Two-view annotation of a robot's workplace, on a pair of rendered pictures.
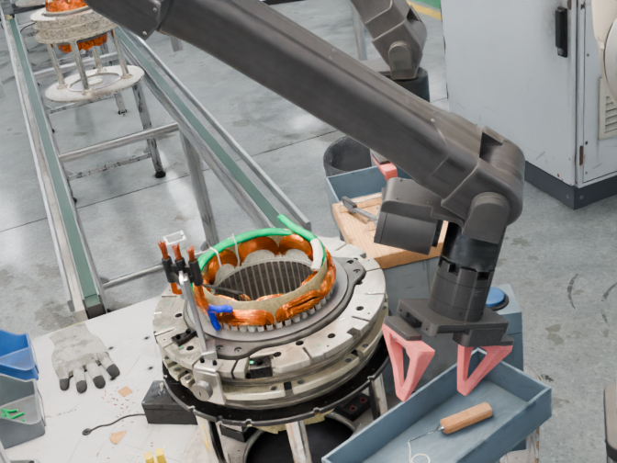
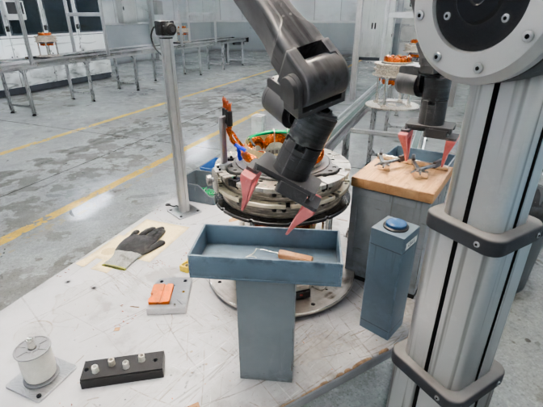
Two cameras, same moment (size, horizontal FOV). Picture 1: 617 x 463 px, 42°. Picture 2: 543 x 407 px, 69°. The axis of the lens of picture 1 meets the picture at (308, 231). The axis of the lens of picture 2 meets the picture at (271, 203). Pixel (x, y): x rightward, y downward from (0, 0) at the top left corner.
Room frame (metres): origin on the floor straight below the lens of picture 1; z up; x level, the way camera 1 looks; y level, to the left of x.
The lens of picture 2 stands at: (0.21, -0.48, 1.42)
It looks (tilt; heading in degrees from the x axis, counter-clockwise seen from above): 26 degrees down; 39
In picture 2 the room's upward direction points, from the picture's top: straight up
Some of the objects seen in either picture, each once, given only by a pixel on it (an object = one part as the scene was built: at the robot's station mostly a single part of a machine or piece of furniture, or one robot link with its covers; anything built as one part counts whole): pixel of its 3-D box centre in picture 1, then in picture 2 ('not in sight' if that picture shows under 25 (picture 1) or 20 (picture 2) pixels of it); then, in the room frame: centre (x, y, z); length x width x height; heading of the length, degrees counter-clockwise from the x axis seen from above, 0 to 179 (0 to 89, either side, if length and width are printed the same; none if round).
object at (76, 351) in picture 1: (82, 353); not in sight; (1.31, 0.48, 0.79); 0.24 x 0.12 x 0.02; 17
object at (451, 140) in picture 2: not in sight; (439, 146); (1.15, -0.22, 1.13); 0.07 x 0.07 x 0.09; 8
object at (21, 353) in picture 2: not in sight; (36, 361); (0.36, 0.21, 0.82); 0.06 x 0.06 x 0.07
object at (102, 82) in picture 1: (84, 47); (394, 84); (3.12, 0.72, 0.94); 0.39 x 0.39 x 0.30
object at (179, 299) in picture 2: not in sight; (170, 293); (0.67, 0.21, 0.79); 0.12 x 0.09 x 0.02; 42
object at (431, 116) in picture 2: not in sight; (431, 115); (1.15, -0.19, 1.21); 0.10 x 0.07 x 0.07; 98
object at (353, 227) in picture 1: (402, 223); (403, 176); (1.12, -0.15, 1.05); 0.20 x 0.19 x 0.02; 6
